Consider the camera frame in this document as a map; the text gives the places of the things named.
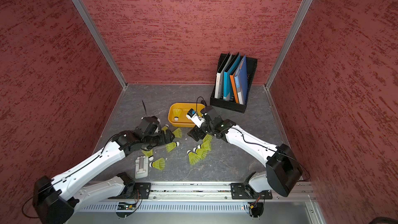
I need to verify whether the orange spine book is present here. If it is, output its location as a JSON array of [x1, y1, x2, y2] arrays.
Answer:
[[230, 74, 239, 104]]

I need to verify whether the yellow shuttlecock nine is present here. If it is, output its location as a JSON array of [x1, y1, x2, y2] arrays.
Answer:
[[141, 149, 154, 161]]

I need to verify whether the right aluminium corner post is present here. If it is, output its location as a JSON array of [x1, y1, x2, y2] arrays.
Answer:
[[265, 0, 313, 91]]

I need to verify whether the yellow shuttlecock ten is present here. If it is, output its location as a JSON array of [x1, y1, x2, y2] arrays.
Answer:
[[149, 158, 165, 171]]

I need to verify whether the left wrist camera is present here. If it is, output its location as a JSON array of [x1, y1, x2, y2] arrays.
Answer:
[[134, 116, 160, 139]]

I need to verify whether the black file holder rack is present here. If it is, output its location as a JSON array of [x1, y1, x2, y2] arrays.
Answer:
[[210, 55, 258, 113]]

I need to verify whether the aluminium corner post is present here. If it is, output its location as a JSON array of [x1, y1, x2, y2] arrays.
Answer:
[[265, 0, 313, 91], [72, 0, 128, 90]]

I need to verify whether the yellow shuttlecock one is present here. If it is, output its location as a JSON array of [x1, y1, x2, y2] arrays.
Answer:
[[172, 128, 182, 139]]

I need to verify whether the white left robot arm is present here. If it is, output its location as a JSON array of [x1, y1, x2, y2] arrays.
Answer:
[[32, 129, 181, 224]]

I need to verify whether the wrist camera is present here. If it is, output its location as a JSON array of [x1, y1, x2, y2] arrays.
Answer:
[[134, 116, 160, 139], [186, 109, 205, 128]]

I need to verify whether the yellow shuttlecock five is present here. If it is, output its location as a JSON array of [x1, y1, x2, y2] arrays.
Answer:
[[203, 134, 212, 143]]

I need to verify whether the yellow plastic storage box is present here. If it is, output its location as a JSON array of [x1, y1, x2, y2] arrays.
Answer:
[[168, 103, 205, 128]]

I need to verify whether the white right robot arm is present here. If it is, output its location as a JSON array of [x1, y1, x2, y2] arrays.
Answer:
[[186, 106, 303, 199]]

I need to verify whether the yellow shuttlecock eight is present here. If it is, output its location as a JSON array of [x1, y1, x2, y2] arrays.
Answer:
[[187, 148, 208, 165]]

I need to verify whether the yellow shuttlecock six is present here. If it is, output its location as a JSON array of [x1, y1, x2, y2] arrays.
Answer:
[[165, 142, 180, 153]]

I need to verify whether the left aluminium corner post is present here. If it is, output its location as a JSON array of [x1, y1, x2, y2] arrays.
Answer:
[[72, 0, 128, 90]]

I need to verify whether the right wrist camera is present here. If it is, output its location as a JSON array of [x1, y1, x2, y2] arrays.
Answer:
[[186, 109, 205, 128]]

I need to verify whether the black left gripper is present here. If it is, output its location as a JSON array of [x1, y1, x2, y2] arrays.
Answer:
[[142, 129, 175, 148]]

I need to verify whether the white book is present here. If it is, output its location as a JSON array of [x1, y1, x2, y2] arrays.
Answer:
[[214, 52, 232, 99]]

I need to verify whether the blue folder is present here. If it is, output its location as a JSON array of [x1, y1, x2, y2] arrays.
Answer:
[[234, 56, 248, 105]]

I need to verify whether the yellow shuttlecock two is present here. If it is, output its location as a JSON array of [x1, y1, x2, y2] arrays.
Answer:
[[173, 108, 182, 121]]

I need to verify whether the yellow shuttlecock three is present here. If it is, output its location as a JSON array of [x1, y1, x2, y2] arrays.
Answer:
[[162, 124, 169, 131]]

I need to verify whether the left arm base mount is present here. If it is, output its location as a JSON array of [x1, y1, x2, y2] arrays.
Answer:
[[117, 183, 152, 200]]

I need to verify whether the grey white stapler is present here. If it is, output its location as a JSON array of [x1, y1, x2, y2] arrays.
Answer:
[[135, 156, 149, 179]]

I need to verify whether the yellow shuttlecock seven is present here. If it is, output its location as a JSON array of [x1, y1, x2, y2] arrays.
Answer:
[[193, 141, 211, 152]]

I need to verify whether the teal book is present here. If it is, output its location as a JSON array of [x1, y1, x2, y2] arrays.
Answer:
[[223, 53, 240, 101]]

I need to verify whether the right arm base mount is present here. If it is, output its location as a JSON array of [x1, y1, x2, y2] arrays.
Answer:
[[230, 183, 273, 200]]

